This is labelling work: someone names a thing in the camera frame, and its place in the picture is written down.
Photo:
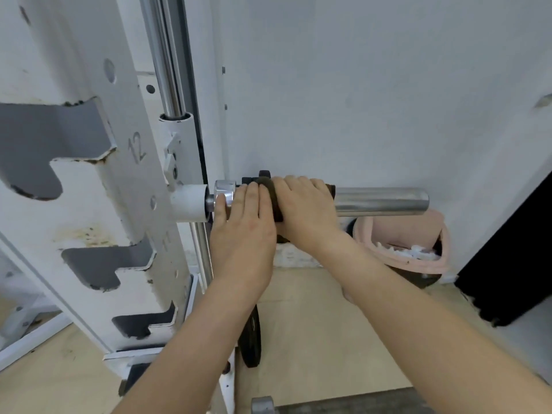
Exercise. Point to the person's left hand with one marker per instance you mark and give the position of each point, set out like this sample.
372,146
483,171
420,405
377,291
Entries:
241,250

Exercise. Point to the person's right hand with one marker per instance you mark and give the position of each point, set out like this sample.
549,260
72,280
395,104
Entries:
306,215

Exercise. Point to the person's right fingers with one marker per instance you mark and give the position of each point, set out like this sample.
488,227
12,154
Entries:
302,187

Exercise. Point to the person's left little finger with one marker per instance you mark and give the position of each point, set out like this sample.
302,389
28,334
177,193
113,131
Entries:
221,213

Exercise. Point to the person's left middle finger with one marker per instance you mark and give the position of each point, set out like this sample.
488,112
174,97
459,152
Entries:
252,202

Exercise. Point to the black barbell collar clamp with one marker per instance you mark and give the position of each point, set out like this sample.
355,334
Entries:
276,207

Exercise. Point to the person's left forearm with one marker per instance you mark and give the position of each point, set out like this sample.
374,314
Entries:
194,353

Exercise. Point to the person's right forearm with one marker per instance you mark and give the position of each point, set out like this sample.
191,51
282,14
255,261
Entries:
414,323

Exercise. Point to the white bar carriage slider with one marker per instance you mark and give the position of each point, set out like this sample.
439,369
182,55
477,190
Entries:
185,168

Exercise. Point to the chrome barbell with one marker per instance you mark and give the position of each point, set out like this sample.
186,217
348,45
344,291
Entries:
379,200

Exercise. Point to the pink rolled foam mat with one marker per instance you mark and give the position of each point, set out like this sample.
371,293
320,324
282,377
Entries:
401,230

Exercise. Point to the black weight plate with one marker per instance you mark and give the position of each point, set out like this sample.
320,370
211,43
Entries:
251,336

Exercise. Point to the white scraps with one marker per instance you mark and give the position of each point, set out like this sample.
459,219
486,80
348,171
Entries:
412,253

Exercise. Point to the chrome guide rod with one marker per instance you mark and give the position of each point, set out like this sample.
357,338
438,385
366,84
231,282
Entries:
166,60

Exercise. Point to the black fabric cover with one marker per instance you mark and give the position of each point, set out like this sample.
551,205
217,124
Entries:
513,262

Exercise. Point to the white slotted rack upright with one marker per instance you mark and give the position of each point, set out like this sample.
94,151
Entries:
64,51

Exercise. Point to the white floor frame beam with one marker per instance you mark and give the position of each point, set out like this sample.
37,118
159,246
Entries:
30,340

